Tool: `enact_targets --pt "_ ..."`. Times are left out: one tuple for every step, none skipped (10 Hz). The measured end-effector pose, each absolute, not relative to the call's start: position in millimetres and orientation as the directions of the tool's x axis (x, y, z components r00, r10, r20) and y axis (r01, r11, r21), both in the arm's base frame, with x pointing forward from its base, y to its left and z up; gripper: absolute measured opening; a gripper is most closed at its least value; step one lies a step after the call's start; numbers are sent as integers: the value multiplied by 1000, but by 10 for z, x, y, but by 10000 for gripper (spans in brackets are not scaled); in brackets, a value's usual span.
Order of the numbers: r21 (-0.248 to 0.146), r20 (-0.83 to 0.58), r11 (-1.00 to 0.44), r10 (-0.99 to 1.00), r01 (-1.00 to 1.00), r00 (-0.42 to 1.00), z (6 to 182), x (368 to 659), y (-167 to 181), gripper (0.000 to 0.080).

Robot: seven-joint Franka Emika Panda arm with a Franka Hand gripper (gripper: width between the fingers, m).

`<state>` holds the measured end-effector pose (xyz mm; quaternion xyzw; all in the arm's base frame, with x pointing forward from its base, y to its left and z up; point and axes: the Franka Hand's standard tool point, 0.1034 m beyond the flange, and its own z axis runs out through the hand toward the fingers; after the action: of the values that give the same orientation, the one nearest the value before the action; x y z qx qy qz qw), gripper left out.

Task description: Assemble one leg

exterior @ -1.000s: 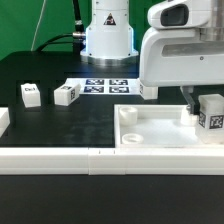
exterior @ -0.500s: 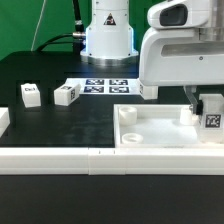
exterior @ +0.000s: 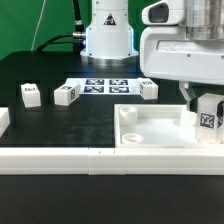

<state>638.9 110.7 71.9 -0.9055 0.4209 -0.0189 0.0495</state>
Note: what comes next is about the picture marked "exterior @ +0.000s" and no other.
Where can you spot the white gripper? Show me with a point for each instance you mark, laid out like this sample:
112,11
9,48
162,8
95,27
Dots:
166,53

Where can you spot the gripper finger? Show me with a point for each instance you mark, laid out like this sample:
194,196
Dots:
220,113

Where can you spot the white square tabletop tray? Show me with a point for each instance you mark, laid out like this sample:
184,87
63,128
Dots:
157,126

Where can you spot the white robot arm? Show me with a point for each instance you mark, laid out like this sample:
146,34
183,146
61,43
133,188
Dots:
109,37

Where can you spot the AprilTag marker sheet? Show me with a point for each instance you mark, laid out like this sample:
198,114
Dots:
106,86

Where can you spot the white front fence wall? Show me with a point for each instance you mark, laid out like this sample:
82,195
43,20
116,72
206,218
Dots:
111,161

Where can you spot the white fence wall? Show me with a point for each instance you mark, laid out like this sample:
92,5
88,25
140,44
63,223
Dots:
4,119
111,161

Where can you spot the white left fence wall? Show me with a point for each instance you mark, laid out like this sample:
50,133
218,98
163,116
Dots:
4,119

